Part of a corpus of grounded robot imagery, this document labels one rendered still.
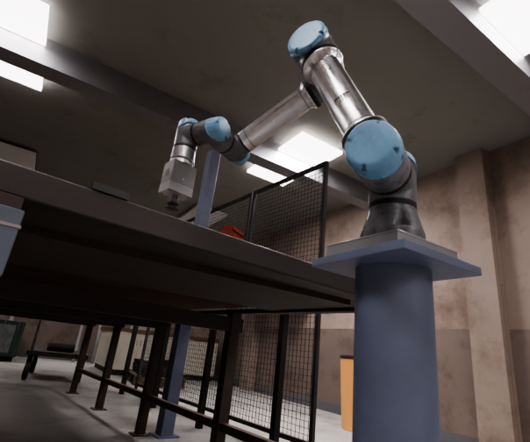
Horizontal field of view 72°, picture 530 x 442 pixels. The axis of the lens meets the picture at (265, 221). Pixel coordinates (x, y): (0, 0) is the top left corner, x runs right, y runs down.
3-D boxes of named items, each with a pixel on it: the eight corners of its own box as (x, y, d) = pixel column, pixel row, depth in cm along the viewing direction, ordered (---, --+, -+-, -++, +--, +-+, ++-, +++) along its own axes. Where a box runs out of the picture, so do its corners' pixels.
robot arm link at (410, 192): (421, 212, 93) (420, 165, 97) (411, 191, 82) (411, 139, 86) (374, 216, 99) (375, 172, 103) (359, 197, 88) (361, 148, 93)
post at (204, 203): (179, 438, 265) (225, 153, 348) (157, 439, 256) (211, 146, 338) (168, 432, 278) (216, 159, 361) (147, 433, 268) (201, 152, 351)
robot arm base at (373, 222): (436, 248, 87) (435, 210, 91) (407, 231, 78) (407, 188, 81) (379, 254, 98) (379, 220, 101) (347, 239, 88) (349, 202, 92)
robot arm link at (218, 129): (239, 128, 121) (213, 135, 126) (218, 109, 112) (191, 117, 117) (236, 149, 118) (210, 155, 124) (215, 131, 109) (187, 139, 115)
